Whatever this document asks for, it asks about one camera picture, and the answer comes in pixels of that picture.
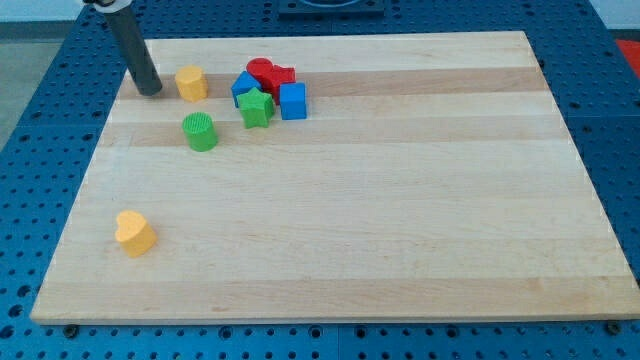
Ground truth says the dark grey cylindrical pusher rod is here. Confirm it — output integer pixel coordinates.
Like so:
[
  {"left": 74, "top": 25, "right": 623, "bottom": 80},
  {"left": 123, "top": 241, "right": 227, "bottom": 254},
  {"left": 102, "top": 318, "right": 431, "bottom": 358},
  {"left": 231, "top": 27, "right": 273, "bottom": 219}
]
[{"left": 102, "top": 3, "right": 162, "bottom": 96}]

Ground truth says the yellow hexagon block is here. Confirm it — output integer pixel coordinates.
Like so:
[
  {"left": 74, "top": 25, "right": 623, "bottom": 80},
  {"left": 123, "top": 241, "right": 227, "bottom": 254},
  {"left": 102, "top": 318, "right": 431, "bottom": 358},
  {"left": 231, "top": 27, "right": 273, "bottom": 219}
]
[{"left": 174, "top": 65, "right": 208, "bottom": 102}]

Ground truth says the red cylinder block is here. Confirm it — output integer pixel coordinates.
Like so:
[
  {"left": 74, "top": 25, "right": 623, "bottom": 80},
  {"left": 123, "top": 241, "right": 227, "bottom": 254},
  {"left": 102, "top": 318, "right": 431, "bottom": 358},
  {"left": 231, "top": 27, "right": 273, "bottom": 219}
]
[{"left": 246, "top": 57, "right": 273, "bottom": 90}]

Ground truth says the yellow heart block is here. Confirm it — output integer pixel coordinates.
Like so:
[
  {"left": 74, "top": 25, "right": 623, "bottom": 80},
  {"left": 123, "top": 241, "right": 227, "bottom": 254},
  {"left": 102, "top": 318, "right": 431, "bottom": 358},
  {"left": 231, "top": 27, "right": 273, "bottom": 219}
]
[{"left": 115, "top": 210, "right": 158, "bottom": 258}]

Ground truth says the blue triangle block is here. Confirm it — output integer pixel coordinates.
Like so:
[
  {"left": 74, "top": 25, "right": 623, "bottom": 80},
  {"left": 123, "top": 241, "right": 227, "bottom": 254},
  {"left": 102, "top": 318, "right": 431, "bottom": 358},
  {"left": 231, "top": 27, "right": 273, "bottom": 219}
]
[{"left": 231, "top": 71, "right": 262, "bottom": 108}]

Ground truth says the light wooden board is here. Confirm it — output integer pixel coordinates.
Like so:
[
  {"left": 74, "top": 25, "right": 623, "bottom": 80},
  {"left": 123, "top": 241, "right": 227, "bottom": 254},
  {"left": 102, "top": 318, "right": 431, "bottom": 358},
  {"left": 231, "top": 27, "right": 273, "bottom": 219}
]
[{"left": 31, "top": 31, "right": 639, "bottom": 325}]

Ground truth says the red star-shaped block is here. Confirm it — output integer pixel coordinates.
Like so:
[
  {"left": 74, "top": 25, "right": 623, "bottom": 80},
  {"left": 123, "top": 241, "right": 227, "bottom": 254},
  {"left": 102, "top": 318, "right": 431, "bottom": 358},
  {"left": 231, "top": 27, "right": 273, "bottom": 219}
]
[{"left": 265, "top": 65, "right": 296, "bottom": 105}]

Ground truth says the blue cube block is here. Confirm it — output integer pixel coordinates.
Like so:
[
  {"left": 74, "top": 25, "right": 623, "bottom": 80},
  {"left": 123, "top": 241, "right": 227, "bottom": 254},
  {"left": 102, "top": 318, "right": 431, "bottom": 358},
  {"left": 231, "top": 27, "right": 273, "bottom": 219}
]
[{"left": 279, "top": 83, "right": 307, "bottom": 120}]

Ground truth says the green star block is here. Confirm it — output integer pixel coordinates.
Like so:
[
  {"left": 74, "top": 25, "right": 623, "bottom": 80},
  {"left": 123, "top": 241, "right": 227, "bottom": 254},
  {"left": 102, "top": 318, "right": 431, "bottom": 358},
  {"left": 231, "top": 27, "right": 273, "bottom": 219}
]
[{"left": 237, "top": 87, "right": 275, "bottom": 129}]

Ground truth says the white pusher holder collar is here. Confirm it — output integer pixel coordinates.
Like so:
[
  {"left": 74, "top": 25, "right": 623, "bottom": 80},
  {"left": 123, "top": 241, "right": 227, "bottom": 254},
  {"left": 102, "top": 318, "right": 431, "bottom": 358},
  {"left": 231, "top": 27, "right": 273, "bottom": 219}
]
[{"left": 82, "top": 0, "right": 131, "bottom": 7}]

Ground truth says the green cylinder block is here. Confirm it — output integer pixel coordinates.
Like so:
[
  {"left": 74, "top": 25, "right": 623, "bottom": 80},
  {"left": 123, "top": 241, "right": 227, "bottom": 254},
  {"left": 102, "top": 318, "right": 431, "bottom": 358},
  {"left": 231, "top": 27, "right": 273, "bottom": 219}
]
[{"left": 182, "top": 112, "right": 218, "bottom": 152}]

